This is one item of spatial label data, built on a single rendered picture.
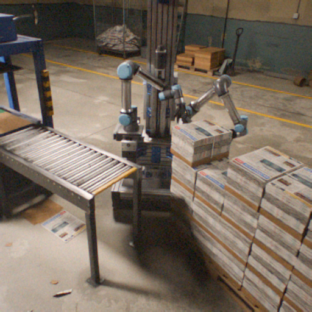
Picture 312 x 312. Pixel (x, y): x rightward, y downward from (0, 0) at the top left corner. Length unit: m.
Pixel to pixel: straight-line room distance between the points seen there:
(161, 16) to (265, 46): 6.29
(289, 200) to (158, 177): 1.79
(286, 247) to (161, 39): 1.91
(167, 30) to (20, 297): 2.39
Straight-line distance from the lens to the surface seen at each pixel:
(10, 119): 3.46
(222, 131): 2.47
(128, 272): 2.70
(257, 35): 9.00
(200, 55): 8.52
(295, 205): 1.84
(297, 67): 8.79
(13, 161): 2.72
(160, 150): 2.98
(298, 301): 2.16
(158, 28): 2.87
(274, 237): 2.04
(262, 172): 1.99
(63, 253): 2.91
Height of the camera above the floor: 2.03
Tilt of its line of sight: 29 degrees down
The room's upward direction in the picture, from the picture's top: 2 degrees clockwise
